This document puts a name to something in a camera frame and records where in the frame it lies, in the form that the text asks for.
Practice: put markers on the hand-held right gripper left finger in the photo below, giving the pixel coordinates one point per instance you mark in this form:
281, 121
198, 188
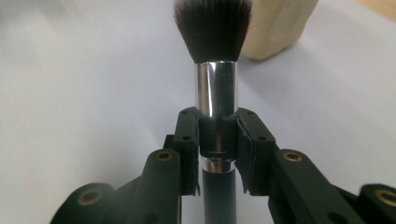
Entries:
188, 149

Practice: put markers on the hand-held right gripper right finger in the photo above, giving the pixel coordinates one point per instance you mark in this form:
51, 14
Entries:
255, 149

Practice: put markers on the thick black powder brush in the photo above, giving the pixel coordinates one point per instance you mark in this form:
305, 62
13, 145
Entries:
214, 37

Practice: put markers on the beige square cup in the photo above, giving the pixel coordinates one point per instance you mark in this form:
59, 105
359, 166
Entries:
277, 28

